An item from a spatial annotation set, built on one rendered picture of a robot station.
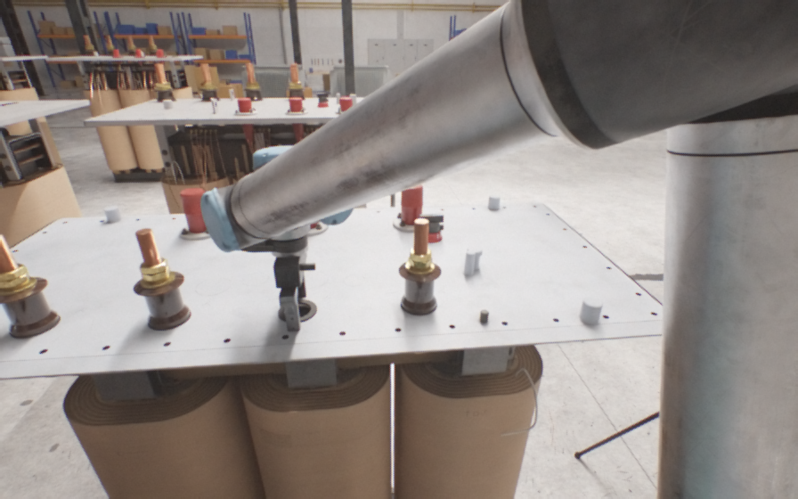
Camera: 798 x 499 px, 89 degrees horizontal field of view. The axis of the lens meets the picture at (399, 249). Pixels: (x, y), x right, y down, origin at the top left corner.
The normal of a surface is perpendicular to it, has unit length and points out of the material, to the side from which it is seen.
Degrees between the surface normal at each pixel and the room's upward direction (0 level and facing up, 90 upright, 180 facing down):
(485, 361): 90
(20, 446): 0
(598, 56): 98
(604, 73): 108
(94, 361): 11
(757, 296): 87
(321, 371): 90
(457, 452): 90
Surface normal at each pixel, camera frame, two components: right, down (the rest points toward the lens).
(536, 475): 0.00, -0.89
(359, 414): 0.43, 0.41
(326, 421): 0.11, 0.45
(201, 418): 0.75, 0.31
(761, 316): -0.48, 0.34
